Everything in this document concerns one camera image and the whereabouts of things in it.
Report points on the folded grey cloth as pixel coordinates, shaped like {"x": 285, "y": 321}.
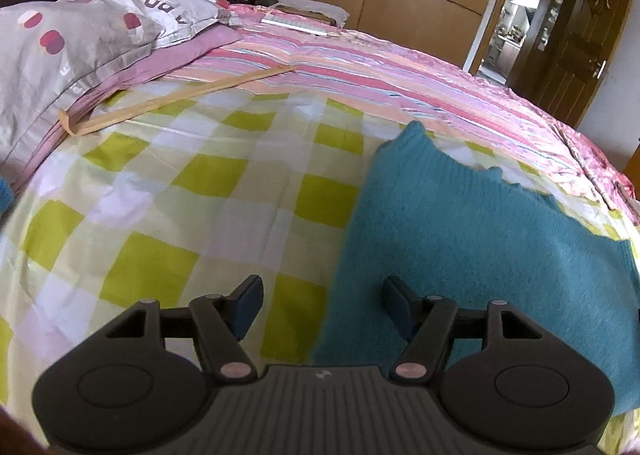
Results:
{"x": 310, "y": 9}

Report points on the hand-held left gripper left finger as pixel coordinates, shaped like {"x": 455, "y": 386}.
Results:
{"x": 250, "y": 304}

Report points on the pink striped blanket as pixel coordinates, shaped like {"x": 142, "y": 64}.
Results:
{"x": 375, "y": 70}

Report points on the grey dotted pillow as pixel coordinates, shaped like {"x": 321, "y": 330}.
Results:
{"x": 90, "y": 45}

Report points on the white notebook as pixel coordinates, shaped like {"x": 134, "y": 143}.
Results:
{"x": 295, "y": 24}

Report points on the blue flowered sweater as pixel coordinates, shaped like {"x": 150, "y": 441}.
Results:
{"x": 475, "y": 245}

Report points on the pink floral quilt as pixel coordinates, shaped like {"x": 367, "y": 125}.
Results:
{"x": 600, "y": 165}

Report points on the yellow checked bed sheet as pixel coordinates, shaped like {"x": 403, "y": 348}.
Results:
{"x": 200, "y": 185}

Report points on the brown wooden door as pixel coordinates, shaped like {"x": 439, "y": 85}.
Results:
{"x": 575, "y": 50}

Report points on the long wooden stick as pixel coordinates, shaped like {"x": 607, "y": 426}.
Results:
{"x": 165, "y": 100}

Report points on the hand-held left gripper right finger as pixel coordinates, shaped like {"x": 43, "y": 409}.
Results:
{"x": 397, "y": 309}

